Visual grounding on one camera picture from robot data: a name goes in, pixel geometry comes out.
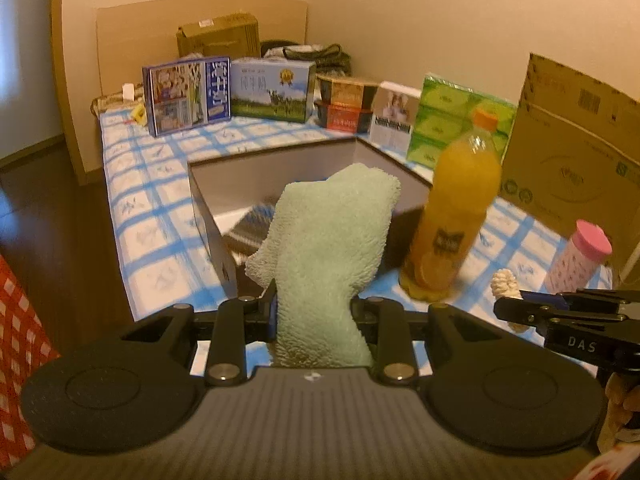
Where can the flat cardboard sheet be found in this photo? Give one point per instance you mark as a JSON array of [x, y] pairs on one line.
[[135, 45]]

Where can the small brown cardboard box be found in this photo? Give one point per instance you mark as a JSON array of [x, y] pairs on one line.
[[220, 35]]

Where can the blue picture carton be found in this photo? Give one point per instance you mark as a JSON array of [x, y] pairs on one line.
[[185, 95]]

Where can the blue milk carton box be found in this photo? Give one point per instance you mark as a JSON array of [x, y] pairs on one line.
[[272, 90]]

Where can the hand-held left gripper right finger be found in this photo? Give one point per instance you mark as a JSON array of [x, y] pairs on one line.
[[361, 312]]

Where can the dark fabric bag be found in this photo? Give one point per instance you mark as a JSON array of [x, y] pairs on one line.
[[310, 57]]

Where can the small white pinecone figure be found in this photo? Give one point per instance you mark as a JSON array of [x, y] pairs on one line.
[[504, 285]]

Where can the instant noodle bowl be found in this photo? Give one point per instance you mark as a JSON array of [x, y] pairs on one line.
[[347, 91], [342, 119]]

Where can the light green towel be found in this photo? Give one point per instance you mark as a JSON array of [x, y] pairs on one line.
[[330, 240]]

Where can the large cardboard box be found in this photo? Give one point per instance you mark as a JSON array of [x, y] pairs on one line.
[[575, 150]]

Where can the green tissue pack bundle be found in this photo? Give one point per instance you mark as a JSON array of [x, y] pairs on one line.
[[450, 115]]

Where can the person's right hand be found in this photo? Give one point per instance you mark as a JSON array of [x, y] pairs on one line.
[[625, 405]]

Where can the orange juice bottle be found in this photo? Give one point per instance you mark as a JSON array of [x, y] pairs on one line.
[[457, 200]]

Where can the dark box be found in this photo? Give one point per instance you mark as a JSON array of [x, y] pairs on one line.
[[220, 180]]

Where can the small yellow item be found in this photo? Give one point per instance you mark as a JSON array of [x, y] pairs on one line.
[[139, 116]]

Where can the pink lidded cup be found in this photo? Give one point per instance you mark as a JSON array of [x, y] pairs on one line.
[[580, 255]]

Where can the red checked cloth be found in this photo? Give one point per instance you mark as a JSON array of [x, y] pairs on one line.
[[20, 350]]

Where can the blue checked tablecloth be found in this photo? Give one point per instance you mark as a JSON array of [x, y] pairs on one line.
[[150, 240]]

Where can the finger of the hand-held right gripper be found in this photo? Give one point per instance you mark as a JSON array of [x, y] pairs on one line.
[[530, 314], [555, 301]]

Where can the woven brown basket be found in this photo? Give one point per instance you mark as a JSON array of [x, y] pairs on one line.
[[107, 102]]

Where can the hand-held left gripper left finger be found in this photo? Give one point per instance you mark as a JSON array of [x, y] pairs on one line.
[[273, 302]]

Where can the small white container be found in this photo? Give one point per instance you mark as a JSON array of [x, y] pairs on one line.
[[127, 92]]

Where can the white photo box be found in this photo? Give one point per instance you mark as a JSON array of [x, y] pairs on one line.
[[395, 115]]

